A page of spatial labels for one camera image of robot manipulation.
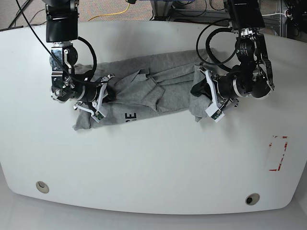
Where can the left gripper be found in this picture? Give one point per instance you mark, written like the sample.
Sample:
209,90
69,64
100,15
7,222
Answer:
215,87

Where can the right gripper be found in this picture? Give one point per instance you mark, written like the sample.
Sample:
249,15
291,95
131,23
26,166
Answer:
92,94

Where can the grey t-shirt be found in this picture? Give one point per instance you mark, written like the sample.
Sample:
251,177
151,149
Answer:
150,86

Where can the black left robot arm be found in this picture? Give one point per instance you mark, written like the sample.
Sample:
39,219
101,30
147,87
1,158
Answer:
252,76

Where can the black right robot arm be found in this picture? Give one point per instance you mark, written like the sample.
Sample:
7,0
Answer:
62,28

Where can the red tape rectangle marking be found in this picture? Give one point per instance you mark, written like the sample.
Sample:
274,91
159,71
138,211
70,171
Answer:
277,150

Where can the left table grommet hole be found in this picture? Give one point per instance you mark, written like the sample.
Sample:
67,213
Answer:
42,187

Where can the table grommet hole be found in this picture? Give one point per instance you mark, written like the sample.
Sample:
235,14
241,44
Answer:
252,199
42,187

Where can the right table grommet hole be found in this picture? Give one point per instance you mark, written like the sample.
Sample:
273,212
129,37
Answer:
252,199

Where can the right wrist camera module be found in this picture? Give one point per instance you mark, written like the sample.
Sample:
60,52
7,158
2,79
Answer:
97,116

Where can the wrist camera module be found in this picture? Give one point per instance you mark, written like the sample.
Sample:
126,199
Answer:
97,116
215,113

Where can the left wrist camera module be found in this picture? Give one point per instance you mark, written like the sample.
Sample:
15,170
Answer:
215,113

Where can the aluminium frame structure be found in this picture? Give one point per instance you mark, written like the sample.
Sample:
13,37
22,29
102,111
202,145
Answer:
274,12

